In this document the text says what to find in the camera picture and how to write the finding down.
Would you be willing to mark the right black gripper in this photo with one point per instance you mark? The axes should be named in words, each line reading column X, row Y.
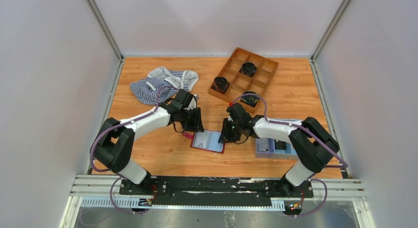
column 228, row 130

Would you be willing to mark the blue plastic organizer box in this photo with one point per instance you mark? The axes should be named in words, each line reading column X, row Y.
column 274, row 149

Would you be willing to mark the striped blue white cloth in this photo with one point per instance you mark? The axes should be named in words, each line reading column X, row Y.
column 161, row 84

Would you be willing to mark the black rolled belt left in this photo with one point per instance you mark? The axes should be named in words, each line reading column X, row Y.
column 220, row 84

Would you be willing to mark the silver item in organizer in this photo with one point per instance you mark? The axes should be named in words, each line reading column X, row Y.
column 263, row 145

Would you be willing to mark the black yellow rolled belt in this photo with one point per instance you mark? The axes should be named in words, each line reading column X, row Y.
column 250, row 98

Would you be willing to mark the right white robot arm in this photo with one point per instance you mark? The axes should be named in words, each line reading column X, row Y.
column 313, row 144

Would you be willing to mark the black rolled belt top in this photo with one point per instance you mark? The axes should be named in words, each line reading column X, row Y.
column 248, row 69

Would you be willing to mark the dark VIP credit card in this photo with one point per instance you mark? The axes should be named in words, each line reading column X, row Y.
column 280, row 145

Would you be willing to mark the red leather card holder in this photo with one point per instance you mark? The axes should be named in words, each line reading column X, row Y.
column 206, row 141

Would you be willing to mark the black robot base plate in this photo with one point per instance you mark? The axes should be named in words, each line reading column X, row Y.
column 215, row 191

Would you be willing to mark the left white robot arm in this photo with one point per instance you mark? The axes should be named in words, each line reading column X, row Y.
column 114, row 143

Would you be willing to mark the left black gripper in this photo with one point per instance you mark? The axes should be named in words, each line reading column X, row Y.
column 194, row 118

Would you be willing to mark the wooden compartment tray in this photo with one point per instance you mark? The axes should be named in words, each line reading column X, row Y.
column 239, row 83

